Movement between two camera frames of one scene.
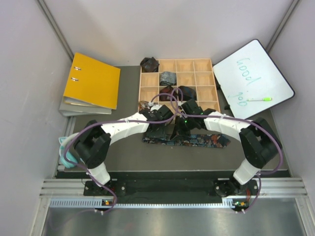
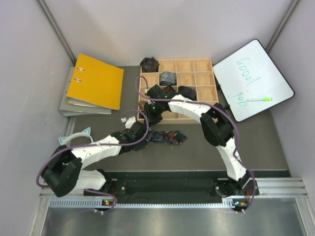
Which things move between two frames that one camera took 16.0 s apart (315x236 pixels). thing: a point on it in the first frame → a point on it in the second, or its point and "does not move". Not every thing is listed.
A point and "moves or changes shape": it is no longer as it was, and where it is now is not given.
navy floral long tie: x=218 y=140 moves or changes shape
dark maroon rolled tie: x=149 y=65 does not move
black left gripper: x=161 y=133 → x=142 y=144
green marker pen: x=264 y=99 does not move
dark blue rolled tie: x=188 y=93 does not move
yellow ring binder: x=92 y=82 does not move
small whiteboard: x=250 y=73 does not move
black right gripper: x=178 y=133 → x=153 y=120
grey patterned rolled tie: x=168 y=78 does not move
